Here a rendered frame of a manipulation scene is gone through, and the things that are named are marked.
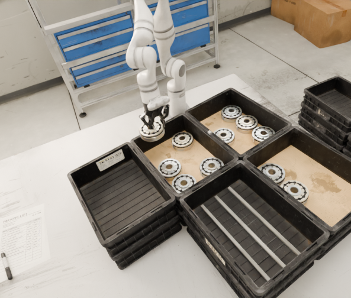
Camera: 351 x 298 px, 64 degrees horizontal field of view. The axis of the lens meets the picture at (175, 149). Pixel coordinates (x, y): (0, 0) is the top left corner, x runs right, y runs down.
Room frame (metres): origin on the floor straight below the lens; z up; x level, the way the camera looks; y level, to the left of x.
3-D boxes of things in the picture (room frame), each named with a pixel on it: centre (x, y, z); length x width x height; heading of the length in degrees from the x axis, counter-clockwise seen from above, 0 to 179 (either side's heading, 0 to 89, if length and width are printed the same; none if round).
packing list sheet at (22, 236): (0.70, 0.75, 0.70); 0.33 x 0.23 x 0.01; 16
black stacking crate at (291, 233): (0.47, -0.19, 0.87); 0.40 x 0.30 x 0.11; 25
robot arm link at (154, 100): (0.90, 0.04, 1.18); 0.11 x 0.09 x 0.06; 25
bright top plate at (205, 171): (0.77, -0.14, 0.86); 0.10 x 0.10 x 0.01
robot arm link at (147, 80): (0.92, 0.04, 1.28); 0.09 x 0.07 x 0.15; 73
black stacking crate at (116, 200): (0.71, 0.25, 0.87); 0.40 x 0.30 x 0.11; 25
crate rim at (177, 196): (0.84, -0.02, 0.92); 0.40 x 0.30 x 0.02; 25
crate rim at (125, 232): (0.71, 0.25, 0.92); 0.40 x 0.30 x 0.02; 25
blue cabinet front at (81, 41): (2.68, 0.50, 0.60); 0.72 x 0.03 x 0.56; 106
